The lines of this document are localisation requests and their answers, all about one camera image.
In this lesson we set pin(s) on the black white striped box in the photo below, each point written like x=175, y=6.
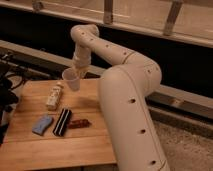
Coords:
x=62, y=121

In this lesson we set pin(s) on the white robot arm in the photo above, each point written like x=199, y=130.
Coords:
x=122, y=90

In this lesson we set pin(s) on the blue sponge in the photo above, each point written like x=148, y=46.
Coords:
x=42, y=124

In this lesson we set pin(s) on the black equipment with cables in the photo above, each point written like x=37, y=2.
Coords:
x=8, y=83

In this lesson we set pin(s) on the metal window rail frame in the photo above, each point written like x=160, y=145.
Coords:
x=188, y=21

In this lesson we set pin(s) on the white ceramic cup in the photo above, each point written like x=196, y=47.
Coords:
x=72, y=79

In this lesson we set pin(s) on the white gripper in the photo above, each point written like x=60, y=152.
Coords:
x=81, y=64

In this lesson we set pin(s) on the red brown snack bar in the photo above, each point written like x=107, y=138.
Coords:
x=81, y=123

